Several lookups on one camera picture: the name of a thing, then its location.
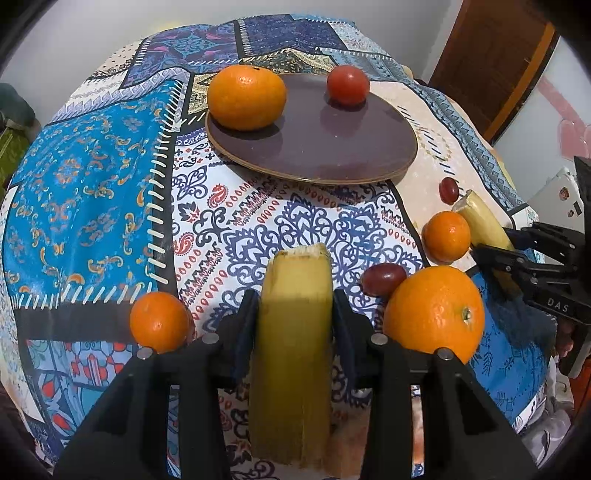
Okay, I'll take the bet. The brown wooden door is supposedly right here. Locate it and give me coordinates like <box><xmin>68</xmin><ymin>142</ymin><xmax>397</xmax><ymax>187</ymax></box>
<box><xmin>427</xmin><ymin>0</ymin><xmax>562</xmax><ymax>145</ymax></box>

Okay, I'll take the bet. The grey cloth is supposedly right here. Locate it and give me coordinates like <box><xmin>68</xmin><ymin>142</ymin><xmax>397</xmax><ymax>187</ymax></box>
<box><xmin>522</xmin><ymin>401</ymin><xmax>575</xmax><ymax>467</ymax></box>

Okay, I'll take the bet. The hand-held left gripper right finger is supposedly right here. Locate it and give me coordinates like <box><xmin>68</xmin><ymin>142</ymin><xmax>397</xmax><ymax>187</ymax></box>
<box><xmin>331</xmin><ymin>289</ymin><xmax>542</xmax><ymax>480</ymax></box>

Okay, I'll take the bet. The white box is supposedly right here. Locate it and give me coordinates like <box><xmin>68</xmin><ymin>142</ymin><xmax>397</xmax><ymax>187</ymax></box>
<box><xmin>525</xmin><ymin>168</ymin><xmax>585</xmax><ymax>221</ymax></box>

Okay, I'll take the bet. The large orange mandarin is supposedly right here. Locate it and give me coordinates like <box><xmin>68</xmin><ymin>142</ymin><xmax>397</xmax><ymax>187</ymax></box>
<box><xmin>207</xmin><ymin>65</ymin><xmax>287</xmax><ymax>131</ymax></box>

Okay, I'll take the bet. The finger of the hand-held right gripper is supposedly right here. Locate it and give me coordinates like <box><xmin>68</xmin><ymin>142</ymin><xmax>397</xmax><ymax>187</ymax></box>
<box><xmin>470</xmin><ymin>246</ymin><xmax>550</xmax><ymax>305</ymax></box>
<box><xmin>503</xmin><ymin>222</ymin><xmax>583</xmax><ymax>268</ymax></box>

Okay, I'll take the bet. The dark purple round plate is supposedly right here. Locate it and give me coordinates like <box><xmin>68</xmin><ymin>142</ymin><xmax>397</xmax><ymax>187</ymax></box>
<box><xmin>204</xmin><ymin>73</ymin><xmax>419</xmax><ymax>184</ymax></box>

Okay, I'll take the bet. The peeled-end yellow banana piece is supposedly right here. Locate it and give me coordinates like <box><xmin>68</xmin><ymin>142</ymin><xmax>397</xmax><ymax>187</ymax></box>
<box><xmin>249</xmin><ymin>243</ymin><xmax>334</xmax><ymax>468</ymax></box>

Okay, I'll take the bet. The blue patterned tablecloth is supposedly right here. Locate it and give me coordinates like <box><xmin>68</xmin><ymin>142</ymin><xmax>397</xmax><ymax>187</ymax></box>
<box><xmin>0</xmin><ymin>14</ymin><xmax>578</xmax><ymax>480</ymax></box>

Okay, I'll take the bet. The green cloth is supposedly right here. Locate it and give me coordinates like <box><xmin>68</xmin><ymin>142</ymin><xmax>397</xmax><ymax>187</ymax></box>
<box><xmin>0</xmin><ymin>83</ymin><xmax>38</xmax><ymax>190</ymax></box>

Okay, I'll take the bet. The red tomato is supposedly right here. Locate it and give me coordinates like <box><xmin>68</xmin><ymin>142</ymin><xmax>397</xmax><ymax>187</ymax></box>
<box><xmin>327</xmin><ymin>65</ymin><xmax>370</xmax><ymax>106</ymax></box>

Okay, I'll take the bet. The person's right hand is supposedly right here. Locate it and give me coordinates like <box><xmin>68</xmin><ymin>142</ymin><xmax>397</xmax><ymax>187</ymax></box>
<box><xmin>552</xmin><ymin>318</ymin><xmax>577</xmax><ymax>361</ymax></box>

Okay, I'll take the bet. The small orange tangerine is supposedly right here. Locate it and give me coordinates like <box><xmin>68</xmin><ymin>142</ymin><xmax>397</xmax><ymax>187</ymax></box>
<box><xmin>129</xmin><ymin>292</ymin><xmax>191</xmax><ymax>354</ymax></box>
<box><xmin>422</xmin><ymin>211</ymin><xmax>472</xmax><ymax>260</ymax></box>

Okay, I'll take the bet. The big navel orange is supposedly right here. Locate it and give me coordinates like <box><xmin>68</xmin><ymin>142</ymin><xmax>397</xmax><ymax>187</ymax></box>
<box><xmin>383</xmin><ymin>265</ymin><xmax>486</xmax><ymax>365</ymax></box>

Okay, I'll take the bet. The red grape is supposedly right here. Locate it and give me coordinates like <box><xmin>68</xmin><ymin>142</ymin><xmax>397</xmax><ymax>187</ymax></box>
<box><xmin>439</xmin><ymin>177</ymin><xmax>461</xmax><ymax>205</ymax></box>
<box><xmin>359</xmin><ymin>263</ymin><xmax>407</xmax><ymax>296</ymax></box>

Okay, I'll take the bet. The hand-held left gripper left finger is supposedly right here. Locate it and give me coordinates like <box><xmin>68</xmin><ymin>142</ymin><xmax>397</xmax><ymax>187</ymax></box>
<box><xmin>54</xmin><ymin>290</ymin><xmax>260</xmax><ymax>480</ymax></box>

